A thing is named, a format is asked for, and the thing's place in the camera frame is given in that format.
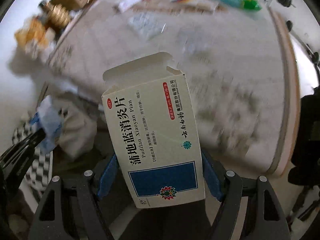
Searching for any blue white plastic wrapper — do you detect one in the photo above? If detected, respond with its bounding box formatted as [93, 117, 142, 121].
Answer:
[30, 95, 63, 155]

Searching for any white blue Pudilan medicine box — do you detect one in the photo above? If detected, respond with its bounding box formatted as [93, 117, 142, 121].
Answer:
[101, 52, 205, 209]

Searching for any checkered black white cloth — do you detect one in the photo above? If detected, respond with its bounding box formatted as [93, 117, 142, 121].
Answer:
[11, 122, 52, 192]

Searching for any beige cloth bag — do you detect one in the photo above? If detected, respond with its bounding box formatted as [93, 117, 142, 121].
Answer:
[53, 97, 97, 160]

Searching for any yellow snack bag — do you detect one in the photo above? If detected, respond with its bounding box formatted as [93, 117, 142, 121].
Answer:
[14, 17, 55, 59]

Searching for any silver pill blister pack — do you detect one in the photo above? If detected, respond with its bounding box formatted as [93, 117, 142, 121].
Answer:
[127, 12, 167, 41]

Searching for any long white toothpaste box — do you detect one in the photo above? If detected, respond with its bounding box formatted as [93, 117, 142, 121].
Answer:
[117, 0, 142, 13]

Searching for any barbell weight rack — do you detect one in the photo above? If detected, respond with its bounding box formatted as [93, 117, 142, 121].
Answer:
[264, 0, 319, 67]

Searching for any white flat medicine box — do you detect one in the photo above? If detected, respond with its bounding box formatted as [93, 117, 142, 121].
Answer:
[170, 0, 219, 11]

